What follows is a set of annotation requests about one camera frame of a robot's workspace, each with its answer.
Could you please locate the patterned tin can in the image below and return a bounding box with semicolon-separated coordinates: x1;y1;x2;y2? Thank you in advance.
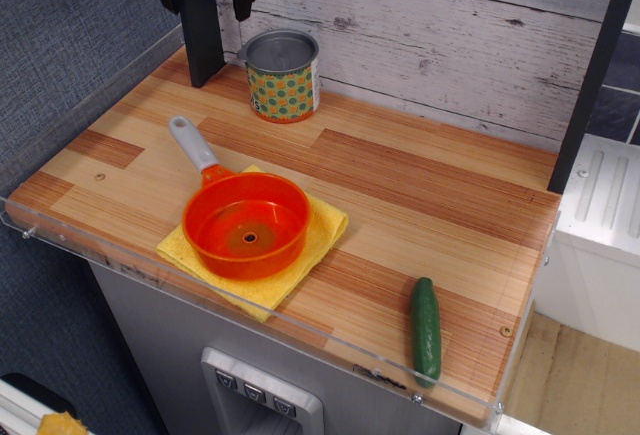
238;29;320;124

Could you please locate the black left upright post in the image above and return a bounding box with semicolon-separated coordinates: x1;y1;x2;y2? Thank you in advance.
180;0;225;88

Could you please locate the silver dispenser button panel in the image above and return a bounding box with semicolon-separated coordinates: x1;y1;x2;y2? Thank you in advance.
201;347;325;434

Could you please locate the white toy sink unit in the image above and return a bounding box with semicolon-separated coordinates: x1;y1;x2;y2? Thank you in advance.
533;135;639;350

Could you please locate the green toy cucumber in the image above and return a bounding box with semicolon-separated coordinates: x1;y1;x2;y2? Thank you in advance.
410;277;442;388

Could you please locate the yellow object at corner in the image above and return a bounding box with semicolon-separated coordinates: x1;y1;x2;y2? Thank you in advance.
36;412;89;435

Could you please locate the black right upright post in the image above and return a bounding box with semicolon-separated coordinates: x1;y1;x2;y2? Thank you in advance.
547;0;633;194

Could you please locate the grey toy fridge cabinet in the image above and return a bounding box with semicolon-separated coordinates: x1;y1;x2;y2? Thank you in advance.
91;264;461;434

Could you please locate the yellow folded cloth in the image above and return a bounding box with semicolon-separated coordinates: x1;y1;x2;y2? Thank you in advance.
156;165;349;322

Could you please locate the clear acrylic front guard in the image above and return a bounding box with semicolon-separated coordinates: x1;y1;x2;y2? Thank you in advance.
2;201;533;434

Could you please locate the orange pan with grey handle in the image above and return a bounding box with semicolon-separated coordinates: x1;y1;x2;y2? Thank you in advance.
169;115;311;280

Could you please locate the black upright post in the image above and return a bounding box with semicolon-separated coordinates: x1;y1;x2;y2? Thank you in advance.
180;0;225;88
547;0;633;194

